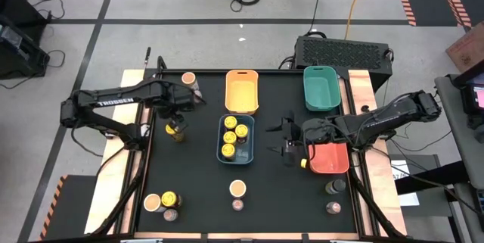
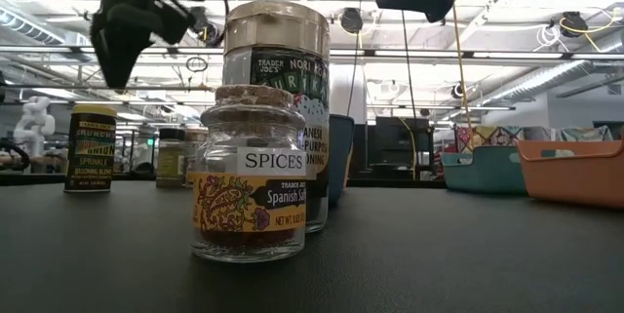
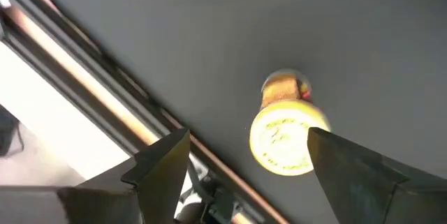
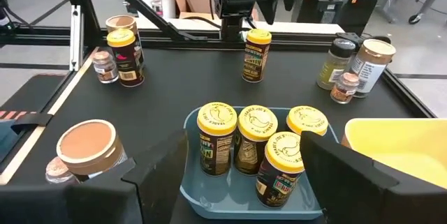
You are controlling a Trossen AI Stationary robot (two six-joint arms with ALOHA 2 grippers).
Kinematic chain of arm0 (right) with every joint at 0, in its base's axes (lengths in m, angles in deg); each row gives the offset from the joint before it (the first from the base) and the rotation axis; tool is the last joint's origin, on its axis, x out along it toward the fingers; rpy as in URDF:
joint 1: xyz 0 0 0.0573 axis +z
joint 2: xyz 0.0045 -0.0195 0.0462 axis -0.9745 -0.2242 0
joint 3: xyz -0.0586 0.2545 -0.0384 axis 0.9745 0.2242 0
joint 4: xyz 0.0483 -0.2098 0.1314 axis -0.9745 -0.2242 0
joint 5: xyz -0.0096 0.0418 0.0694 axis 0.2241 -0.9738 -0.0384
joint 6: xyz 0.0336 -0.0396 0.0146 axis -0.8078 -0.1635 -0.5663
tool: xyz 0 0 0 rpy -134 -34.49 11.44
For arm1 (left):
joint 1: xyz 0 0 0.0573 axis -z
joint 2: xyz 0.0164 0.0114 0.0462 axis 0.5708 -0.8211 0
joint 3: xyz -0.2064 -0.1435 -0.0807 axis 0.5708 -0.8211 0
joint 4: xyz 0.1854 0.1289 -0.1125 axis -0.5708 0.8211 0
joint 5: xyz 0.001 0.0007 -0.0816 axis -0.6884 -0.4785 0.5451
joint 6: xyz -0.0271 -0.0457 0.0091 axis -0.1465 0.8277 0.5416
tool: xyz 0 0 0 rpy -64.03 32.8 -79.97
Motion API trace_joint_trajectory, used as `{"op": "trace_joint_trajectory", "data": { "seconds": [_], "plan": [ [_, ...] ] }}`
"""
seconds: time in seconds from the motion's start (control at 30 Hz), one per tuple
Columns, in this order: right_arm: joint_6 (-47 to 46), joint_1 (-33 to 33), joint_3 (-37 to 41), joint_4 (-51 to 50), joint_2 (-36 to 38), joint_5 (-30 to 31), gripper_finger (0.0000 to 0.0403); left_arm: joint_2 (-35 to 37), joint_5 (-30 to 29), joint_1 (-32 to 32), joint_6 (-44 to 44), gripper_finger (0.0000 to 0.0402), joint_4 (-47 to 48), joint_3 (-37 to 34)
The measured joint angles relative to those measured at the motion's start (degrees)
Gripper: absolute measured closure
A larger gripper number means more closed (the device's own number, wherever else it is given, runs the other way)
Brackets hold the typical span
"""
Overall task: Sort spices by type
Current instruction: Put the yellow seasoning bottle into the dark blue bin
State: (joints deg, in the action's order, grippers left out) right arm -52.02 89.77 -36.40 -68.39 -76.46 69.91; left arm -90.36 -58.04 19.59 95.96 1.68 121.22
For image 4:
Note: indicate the blue-grey plastic bin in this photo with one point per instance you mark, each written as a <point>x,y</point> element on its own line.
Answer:
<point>223,192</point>

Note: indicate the shrink-wrapped black-lid spice jar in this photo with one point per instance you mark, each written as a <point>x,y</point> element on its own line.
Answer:
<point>333,70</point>

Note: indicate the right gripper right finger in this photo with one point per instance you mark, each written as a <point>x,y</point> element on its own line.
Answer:
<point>349,196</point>

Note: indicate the pink salt grinder jar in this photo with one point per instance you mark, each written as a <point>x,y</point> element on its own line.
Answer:
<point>344,89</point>

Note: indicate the yellow-lid chili onion can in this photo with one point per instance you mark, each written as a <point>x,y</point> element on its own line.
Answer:
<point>127,63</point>
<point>216,119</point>
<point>256,60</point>
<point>307,119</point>
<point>257,123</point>
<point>284,150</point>

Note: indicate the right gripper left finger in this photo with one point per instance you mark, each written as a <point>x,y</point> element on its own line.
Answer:
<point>153,189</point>

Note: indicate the silver aluminium extrusion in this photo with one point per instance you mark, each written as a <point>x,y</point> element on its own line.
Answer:
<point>76,39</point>

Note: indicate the white flat board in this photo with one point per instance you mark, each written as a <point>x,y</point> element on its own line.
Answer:
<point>297,28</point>

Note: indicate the black table clamp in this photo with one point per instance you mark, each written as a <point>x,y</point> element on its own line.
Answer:
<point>33,119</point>

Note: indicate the black hazard-striped floor mat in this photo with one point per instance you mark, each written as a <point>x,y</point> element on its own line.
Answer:
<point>35,91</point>

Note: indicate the small cork-lid saffron jar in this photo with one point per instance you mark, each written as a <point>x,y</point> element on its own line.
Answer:
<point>57,170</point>
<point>104,70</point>

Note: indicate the yellow plastic bin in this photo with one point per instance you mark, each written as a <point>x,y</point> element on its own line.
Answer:
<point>401,147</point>

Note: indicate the black diagonal frame strut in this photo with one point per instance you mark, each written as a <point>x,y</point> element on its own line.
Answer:
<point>139,3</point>

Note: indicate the black equipment case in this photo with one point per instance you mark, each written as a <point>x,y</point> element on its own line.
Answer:
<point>359,11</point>
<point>314,4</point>

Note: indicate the gold-lid furikake jar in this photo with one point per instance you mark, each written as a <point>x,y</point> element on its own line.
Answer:
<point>120,21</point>
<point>372,67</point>
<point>87,143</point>

